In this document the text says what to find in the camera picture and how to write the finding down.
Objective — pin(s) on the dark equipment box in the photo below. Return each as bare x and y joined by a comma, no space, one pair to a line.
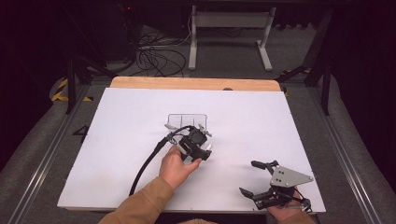
118,31

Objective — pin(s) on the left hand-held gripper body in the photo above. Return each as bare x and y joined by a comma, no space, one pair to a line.
194,138

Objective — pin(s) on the black metal stand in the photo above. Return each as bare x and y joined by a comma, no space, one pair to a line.
71,87
326,90

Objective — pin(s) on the white board sheet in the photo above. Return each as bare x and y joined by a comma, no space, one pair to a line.
109,140

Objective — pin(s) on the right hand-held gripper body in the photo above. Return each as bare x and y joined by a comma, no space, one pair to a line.
286,179

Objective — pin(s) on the aluminium floor rail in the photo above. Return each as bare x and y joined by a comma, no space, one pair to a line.
46,161
342,155

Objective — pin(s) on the wooden table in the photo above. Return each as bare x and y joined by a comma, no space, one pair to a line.
193,83

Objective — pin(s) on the person's left hand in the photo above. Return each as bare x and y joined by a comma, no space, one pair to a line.
174,169

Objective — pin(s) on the clear plastic divided organizer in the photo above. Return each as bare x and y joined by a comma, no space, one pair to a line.
174,121

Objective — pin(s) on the white metal stand frame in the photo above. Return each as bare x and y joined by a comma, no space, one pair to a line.
232,19

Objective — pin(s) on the person's leg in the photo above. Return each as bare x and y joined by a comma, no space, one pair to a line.
196,221

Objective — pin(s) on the yellow black hazard tape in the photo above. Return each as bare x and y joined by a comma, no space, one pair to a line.
59,95

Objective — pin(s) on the person's right hand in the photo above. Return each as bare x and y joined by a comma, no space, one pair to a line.
285,213

